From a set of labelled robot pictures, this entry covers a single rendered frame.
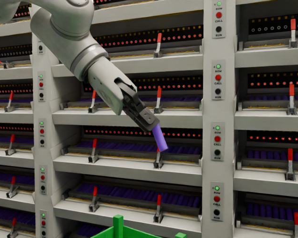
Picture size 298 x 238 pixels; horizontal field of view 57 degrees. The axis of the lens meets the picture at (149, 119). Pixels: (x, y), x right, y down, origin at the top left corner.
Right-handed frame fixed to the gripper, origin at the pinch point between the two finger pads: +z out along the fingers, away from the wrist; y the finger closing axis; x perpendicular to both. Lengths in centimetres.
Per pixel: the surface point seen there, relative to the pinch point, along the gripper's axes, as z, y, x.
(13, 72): -59, -62, -9
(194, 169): 20.4, -34.6, 10.4
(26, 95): -57, -83, -10
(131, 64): -20.6, -33.5, 20.4
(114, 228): 12.8, -20.1, -19.9
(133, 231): 16.3, -17.9, -17.1
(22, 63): -61, -64, -3
